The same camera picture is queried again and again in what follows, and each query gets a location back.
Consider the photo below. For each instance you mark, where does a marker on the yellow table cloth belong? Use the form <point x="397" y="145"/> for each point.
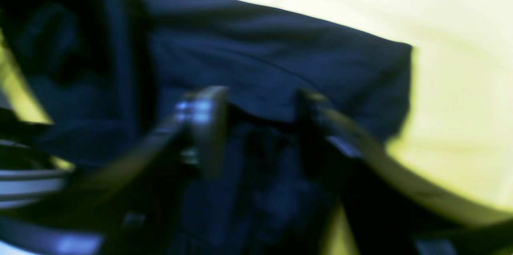
<point x="432" y="79"/>

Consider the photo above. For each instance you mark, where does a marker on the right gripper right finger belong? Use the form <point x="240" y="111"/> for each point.
<point x="344" y="157"/>

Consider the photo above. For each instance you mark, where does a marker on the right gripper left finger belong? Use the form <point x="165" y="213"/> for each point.
<point x="131" y="206"/>

